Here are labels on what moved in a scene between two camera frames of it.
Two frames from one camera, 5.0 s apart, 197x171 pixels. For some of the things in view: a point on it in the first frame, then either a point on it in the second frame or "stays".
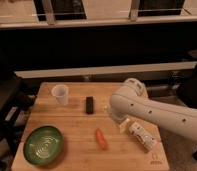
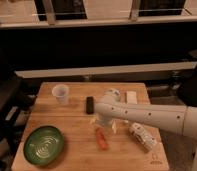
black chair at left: [12, 101] stays
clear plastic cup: [61, 92] stays
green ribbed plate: [43, 145] stays
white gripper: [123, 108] to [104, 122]
